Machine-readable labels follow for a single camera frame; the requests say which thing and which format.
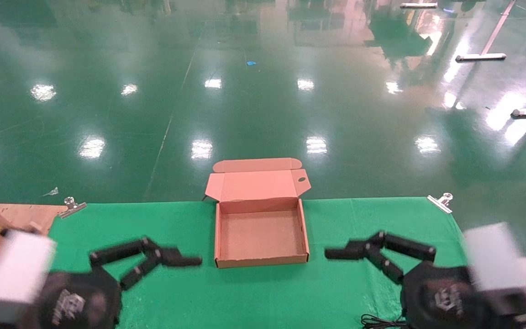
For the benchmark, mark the crumpled clear plastic scrap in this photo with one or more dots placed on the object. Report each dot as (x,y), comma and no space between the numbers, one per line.
(52,192)

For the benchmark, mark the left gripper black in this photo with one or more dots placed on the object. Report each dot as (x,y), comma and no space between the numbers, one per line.
(85,301)

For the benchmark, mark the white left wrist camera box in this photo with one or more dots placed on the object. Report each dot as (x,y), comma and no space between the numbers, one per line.
(14,274)

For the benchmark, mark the green table cloth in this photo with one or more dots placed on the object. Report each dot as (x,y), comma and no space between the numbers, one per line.
(263,297)

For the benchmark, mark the white floor stand with pole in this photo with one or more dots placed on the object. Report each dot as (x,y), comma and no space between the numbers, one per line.
(482,56)

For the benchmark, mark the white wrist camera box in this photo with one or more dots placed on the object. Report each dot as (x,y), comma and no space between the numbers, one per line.
(14,274)
(496,256)

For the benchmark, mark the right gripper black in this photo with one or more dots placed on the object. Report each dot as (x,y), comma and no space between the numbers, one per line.
(441,297)

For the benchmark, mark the silver metal spring clip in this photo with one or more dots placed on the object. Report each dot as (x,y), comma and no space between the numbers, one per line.
(72,208)
(441,202)

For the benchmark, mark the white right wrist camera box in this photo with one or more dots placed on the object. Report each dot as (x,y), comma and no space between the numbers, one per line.
(496,256)

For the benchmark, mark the open brown cardboard box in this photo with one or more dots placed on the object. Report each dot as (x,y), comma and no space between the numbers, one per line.
(258,235)

